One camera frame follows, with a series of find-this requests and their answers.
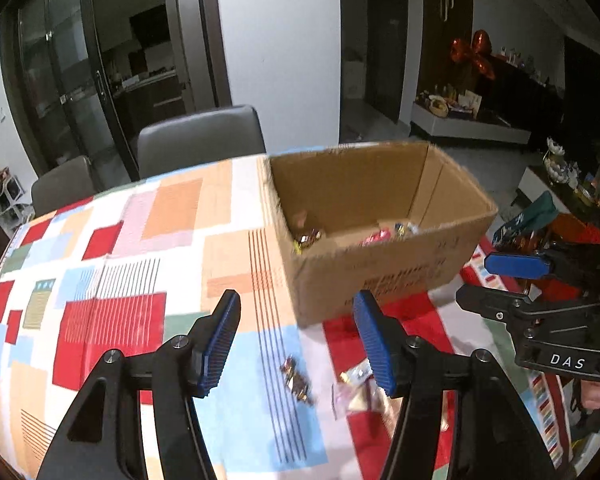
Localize right hand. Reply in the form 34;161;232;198
580;380;600;411

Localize glass sliding door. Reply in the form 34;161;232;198
0;0;232;188

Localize grey chair left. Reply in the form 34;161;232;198
31;155;98;217

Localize colourful patchwork tablecloth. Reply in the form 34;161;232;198
0;152;577;480

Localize white gold barcode candy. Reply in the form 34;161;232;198
339;359;373;388

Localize clear yellow biscuit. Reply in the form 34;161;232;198
330;378;393;420

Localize dark twisted wrapper candy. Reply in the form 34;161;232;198
279;356;313;405

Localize grey chair middle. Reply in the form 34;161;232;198
137;105;266;179

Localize blue foil candy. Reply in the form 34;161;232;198
393;222;419;237

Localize grey chair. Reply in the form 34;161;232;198
137;105;266;179
31;155;98;217

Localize round gold foil candy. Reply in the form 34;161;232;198
294;229;323;254

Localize red foil balloons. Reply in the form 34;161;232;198
450;29;495;80

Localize red snack packet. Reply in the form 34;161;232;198
361;229;392;246

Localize red wooden chair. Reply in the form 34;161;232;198
491;192;600;302

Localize white shoe rack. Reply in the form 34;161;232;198
0;167;34;237

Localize white low cabinet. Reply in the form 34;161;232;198
411;103;531;145

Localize brown cardboard box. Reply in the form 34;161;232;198
264;142;498;327

